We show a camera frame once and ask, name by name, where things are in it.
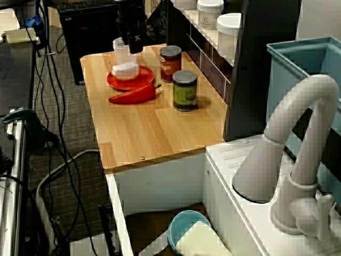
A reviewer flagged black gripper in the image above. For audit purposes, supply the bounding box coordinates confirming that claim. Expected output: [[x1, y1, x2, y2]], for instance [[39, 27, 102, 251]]
[[116, 0, 148, 54]]

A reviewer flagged clear lidless plastic jar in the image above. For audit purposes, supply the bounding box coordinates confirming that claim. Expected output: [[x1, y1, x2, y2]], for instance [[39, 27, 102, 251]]
[[112, 37, 139, 67]]

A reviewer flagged black computer tower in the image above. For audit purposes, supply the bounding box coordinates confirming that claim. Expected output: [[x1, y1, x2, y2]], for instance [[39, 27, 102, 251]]
[[58, 2, 120, 86]]

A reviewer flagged red round plate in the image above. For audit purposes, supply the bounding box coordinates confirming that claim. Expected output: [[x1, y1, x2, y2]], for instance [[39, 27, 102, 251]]
[[106, 66, 155, 91]]

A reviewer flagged orange beans toy can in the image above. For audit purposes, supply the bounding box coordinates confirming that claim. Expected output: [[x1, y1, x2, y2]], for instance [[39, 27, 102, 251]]
[[159, 45, 182, 83]]

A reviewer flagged black keyboard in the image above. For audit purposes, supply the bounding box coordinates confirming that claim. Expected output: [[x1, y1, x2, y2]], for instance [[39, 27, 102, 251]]
[[57, 0, 118, 10]]

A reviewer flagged red toy chili pepper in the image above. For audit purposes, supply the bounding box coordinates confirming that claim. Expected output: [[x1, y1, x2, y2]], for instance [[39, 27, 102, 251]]
[[108, 82, 163, 105]]

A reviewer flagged green peas toy can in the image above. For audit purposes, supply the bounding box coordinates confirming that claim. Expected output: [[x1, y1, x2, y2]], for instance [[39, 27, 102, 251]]
[[172, 69, 198, 112]]

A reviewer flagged small white lidded jar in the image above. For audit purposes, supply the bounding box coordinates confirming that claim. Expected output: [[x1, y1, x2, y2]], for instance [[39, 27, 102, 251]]
[[196, 0, 225, 30]]

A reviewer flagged black tiled backsplash shelf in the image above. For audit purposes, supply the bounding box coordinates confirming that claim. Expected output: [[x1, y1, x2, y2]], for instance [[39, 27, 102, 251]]
[[166, 0, 242, 105]]

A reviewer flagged medium white lidded jar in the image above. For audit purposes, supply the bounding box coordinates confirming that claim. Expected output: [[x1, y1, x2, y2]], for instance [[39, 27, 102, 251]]
[[215, 12, 242, 58]]

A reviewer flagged pale yellow notepad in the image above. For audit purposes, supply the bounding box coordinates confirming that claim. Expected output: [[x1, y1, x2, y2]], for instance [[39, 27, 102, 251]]
[[4, 27, 38, 44]]

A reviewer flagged black desk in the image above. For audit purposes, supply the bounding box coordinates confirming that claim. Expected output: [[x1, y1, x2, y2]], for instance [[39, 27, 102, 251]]
[[0, 39, 37, 118]]

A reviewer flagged dark grey upright panel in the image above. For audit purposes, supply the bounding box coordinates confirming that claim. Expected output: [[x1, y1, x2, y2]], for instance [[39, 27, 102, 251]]
[[225, 0, 303, 142]]

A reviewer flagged white toy sink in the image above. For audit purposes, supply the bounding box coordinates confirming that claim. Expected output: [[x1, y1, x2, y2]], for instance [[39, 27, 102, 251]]
[[105, 133, 341, 256]]

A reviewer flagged teal box with black window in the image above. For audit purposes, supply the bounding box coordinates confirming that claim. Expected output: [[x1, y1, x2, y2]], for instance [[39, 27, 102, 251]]
[[266, 36, 341, 211]]

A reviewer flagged grey toy faucet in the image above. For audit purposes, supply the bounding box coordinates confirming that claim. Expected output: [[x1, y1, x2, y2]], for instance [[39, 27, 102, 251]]
[[231, 74, 340, 236]]

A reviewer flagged light blue bowl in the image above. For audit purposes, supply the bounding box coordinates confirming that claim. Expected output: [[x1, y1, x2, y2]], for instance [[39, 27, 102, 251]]
[[167, 210, 213, 253]]

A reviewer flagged cream plastic bottle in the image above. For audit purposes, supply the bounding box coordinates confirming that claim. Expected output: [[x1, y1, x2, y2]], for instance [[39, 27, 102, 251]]
[[174, 220, 234, 256]]

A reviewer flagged black floor cable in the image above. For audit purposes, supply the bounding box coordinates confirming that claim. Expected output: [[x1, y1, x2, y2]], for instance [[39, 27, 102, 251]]
[[34, 0, 99, 256]]

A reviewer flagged grey hose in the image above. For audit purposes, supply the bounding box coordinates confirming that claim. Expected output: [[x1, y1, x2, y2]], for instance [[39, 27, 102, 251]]
[[35, 148, 101, 256]]

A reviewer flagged green handled tool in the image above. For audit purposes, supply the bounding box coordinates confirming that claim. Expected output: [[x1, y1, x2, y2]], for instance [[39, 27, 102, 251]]
[[2, 107, 54, 150]]

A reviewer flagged aluminium frame rail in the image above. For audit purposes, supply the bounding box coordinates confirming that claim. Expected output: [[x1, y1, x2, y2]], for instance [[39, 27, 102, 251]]
[[0, 118, 29, 256]]

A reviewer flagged black bar handle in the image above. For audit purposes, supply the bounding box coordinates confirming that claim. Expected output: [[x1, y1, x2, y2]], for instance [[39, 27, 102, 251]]
[[97, 204, 116, 256]]

